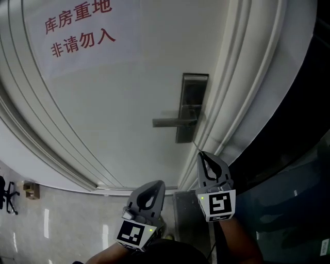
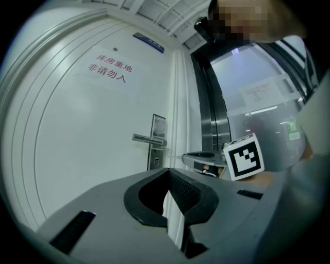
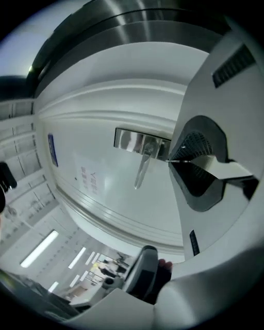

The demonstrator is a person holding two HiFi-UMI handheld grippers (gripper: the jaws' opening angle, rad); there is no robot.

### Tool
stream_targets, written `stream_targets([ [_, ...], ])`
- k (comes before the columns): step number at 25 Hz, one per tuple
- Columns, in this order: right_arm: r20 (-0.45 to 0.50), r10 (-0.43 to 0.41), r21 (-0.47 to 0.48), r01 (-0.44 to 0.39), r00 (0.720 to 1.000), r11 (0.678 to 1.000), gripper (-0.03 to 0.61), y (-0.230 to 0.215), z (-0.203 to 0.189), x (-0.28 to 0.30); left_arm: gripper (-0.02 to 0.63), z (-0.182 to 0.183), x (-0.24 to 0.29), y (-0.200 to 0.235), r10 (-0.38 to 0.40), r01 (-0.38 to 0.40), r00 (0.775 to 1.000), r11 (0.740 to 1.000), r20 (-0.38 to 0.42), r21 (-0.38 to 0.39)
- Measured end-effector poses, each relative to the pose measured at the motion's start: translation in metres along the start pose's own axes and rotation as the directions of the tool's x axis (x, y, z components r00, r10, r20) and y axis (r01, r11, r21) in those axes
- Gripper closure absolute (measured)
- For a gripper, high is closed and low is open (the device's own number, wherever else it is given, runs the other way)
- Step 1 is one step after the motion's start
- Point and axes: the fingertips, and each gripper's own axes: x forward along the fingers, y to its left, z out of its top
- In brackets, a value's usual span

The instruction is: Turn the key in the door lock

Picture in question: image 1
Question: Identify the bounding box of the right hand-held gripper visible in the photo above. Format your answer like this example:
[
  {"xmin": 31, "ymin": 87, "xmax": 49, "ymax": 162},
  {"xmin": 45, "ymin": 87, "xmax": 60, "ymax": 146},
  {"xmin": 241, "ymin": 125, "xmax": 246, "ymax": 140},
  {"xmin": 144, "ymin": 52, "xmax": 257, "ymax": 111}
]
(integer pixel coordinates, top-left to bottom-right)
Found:
[{"xmin": 196, "ymin": 152, "xmax": 237, "ymax": 223}]

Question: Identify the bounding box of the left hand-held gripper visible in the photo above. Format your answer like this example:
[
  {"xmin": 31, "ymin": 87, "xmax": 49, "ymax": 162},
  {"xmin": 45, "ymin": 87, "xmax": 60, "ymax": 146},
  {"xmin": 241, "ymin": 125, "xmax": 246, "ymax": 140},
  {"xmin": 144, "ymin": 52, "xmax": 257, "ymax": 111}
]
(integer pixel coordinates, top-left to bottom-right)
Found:
[{"xmin": 114, "ymin": 180, "xmax": 166, "ymax": 253}]

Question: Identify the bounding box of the thin metal key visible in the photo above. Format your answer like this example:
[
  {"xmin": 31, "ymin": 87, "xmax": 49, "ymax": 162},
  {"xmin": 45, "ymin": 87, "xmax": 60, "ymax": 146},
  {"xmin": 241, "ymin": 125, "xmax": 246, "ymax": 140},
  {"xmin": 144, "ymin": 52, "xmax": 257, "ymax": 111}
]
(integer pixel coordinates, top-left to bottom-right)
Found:
[{"xmin": 191, "ymin": 140, "xmax": 204, "ymax": 155}]

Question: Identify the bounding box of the dark metal door lock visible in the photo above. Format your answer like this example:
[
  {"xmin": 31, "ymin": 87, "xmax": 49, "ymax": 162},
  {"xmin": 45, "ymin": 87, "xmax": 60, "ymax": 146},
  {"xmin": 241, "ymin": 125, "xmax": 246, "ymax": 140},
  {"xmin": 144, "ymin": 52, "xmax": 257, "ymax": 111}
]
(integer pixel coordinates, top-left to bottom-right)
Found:
[{"xmin": 152, "ymin": 73, "xmax": 209, "ymax": 144}]

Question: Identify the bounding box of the person's right forearm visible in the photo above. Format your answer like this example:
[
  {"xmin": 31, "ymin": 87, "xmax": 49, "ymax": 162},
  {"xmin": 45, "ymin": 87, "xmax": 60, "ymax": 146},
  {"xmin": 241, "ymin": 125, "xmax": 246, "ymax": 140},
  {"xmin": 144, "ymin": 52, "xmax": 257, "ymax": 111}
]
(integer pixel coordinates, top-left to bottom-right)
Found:
[{"xmin": 218, "ymin": 216, "xmax": 261, "ymax": 264}]

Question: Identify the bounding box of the person's left forearm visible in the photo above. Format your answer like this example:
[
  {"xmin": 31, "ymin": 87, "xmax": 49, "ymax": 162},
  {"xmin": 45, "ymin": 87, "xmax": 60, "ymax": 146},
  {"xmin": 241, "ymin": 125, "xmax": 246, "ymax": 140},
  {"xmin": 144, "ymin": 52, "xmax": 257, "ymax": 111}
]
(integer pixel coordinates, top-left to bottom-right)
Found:
[{"xmin": 86, "ymin": 241, "xmax": 136, "ymax": 264}]

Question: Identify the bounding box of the white panel door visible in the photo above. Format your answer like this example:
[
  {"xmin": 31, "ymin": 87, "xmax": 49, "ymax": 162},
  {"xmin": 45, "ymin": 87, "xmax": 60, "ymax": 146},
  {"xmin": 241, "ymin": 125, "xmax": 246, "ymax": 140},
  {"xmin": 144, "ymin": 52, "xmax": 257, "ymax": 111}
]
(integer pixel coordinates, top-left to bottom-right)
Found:
[{"xmin": 22, "ymin": 0, "xmax": 234, "ymax": 189}]

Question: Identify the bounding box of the person's dark clothed torso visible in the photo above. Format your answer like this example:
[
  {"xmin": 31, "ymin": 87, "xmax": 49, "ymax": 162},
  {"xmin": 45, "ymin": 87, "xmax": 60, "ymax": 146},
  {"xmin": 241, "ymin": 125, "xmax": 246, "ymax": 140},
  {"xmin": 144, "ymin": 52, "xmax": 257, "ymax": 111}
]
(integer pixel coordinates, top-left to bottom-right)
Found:
[{"xmin": 128, "ymin": 238, "xmax": 210, "ymax": 264}]

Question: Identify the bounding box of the dark glass partition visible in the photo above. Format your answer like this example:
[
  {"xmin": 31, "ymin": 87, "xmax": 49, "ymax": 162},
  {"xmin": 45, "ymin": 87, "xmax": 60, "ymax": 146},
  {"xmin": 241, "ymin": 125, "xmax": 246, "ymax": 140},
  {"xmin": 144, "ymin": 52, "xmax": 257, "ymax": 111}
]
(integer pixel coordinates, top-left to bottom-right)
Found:
[{"xmin": 232, "ymin": 134, "xmax": 330, "ymax": 264}]

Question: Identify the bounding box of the small brown cardboard box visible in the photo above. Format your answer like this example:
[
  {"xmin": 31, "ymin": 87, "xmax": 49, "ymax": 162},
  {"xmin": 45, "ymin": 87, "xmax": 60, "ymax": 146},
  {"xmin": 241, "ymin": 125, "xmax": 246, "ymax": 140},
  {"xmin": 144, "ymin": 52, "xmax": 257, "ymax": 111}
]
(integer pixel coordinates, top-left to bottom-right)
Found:
[{"xmin": 23, "ymin": 180, "xmax": 41, "ymax": 200}]

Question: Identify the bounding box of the white sticker on glass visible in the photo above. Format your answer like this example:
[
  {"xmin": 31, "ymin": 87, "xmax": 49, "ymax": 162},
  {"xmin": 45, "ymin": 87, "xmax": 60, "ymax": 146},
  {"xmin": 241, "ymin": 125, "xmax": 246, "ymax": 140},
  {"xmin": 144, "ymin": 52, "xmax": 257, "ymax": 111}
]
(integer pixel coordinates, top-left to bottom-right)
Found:
[{"xmin": 320, "ymin": 238, "xmax": 330, "ymax": 256}]

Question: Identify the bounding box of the black office chair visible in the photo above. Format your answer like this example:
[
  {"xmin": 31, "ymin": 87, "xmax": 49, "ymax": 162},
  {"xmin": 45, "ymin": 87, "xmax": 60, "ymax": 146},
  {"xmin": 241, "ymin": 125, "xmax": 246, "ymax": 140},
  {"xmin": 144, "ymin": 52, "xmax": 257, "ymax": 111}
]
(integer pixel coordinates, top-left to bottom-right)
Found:
[{"xmin": 0, "ymin": 175, "xmax": 21, "ymax": 216}]

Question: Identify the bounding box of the white paper sign red print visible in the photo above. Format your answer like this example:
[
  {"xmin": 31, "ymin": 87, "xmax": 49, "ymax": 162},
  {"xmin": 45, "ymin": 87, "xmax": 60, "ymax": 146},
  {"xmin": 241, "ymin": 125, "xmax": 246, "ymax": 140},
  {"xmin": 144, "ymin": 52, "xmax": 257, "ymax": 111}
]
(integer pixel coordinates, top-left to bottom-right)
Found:
[{"xmin": 24, "ymin": 0, "xmax": 145, "ymax": 78}]

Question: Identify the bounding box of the white moulded door frame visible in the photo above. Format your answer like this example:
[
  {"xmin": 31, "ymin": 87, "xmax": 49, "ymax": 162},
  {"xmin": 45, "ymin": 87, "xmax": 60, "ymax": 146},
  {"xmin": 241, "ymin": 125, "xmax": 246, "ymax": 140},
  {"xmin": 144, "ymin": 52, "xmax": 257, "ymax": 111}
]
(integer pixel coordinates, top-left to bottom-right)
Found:
[{"xmin": 0, "ymin": 0, "xmax": 318, "ymax": 197}]

